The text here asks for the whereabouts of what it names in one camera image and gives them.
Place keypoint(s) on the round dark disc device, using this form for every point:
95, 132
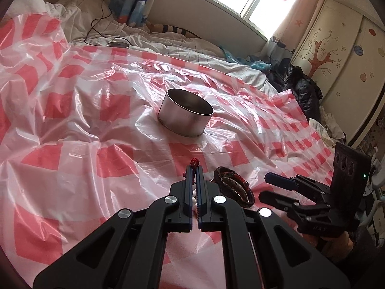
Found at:
118, 44

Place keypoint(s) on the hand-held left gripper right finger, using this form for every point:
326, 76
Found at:
204, 192

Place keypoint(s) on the blue plastic bag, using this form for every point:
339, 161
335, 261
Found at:
258, 64

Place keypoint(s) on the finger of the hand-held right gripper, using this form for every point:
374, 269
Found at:
279, 180
275, 200

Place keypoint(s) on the black jacket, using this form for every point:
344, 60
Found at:
303, 90

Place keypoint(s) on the cream wardrobe with tree print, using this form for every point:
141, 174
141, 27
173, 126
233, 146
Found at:
343, 54

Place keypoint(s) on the pink curtain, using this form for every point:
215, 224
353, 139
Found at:
297, 12

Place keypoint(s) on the person's right hand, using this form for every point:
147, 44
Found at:
334, 242

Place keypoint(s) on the white duvet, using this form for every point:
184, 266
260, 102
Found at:
180, 45

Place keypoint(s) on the striped pillow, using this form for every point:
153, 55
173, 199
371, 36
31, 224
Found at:
174, 30

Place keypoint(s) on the heap of white paper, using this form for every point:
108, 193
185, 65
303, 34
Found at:
331, 129

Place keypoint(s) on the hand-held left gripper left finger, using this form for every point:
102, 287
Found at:
189, 192

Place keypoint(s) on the red checked plastic sheet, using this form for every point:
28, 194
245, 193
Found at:
75, 120

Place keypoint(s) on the round metal tin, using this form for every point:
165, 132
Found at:
183, 117

